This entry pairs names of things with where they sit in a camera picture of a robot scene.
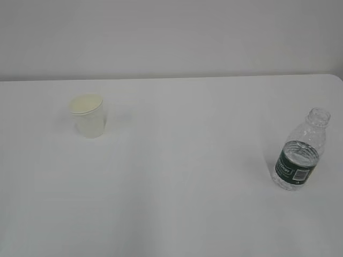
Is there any white paper cup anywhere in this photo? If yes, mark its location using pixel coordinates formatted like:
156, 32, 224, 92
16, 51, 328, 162
69, 94, 105, 139

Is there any clear water bottle green label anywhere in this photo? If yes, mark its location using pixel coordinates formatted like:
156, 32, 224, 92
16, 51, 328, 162
271, 108, 331, 191

